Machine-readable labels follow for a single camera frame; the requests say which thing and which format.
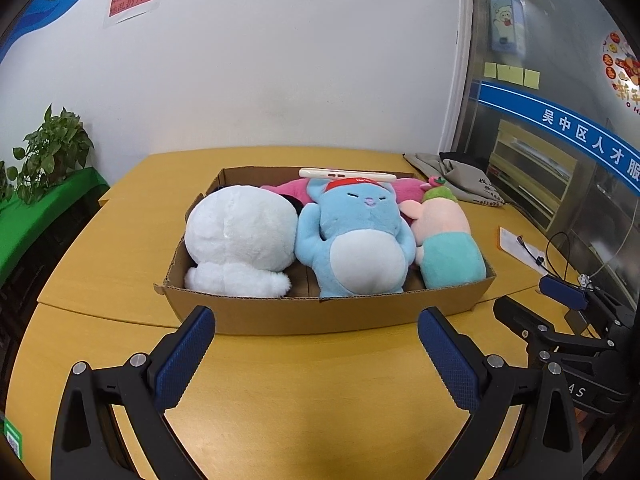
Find green-haired peach plush doll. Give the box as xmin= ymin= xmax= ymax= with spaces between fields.
xmin=393 ymin=177 xmax=487 ymax=289

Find blue plush bear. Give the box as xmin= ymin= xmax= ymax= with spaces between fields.
xmin=293 ymin=176 xmax=418 ymax=299

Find black power adapter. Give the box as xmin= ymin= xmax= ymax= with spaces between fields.
xmin=564 ymin=309 xmax=589 ymax=335

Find green white sticker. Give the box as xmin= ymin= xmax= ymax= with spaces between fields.
xmin=3 ymin=418 xmax=23 ymax=460

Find white paper notepad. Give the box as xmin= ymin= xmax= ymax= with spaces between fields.
xmin=498 ymin=226 xmax=549 ymax=275

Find grey folded cloth bag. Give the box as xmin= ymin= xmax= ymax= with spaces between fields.
xmin=404 ymin=153 xmax=506 ymax=207

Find blue glass banner strip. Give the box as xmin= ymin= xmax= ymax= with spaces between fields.
xmin=477 ymin=81 xmax=639 ymax=195

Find pink plush toy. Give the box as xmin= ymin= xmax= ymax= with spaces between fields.
xmin=262 ymin=174 xmax=411 ymax=250

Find brown cardboard box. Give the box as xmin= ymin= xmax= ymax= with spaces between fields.
xmin=157 ymin=167 xmax=495 ymax=336

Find green covered side table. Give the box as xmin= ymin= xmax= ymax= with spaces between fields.
xmin=0 ymin=167 xmax=110 ymax=283

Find yellow sticky notes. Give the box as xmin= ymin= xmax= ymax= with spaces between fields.
xmin=483 ymin=62 xmax=540 ymax=90

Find white phone on box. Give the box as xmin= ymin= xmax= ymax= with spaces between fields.
xmin=298 ymin=167 xmax=397 ymax=182

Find white plush toy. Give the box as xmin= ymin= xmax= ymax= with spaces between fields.
xmin=184 ymin=185 xmax=298 ymax=298

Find new year window sticker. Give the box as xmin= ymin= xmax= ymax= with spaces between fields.
xmin=600 ymin=30 xmax=639 ymax=115

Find cartoon sheep poster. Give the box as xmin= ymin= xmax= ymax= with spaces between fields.
xmin=489 ymin=0 xmax=526 ymax=58

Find green potted plant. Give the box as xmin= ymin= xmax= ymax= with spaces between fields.
xmin=1 ymin=105 xmax=94 ymax=205

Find black cable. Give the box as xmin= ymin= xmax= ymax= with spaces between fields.
xmin=515 ymin=231 xmax=640 ymax=281

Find blue wall wave decal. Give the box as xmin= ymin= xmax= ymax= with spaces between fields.
xmin=1 ymin=0 xmax=79 ymax=58

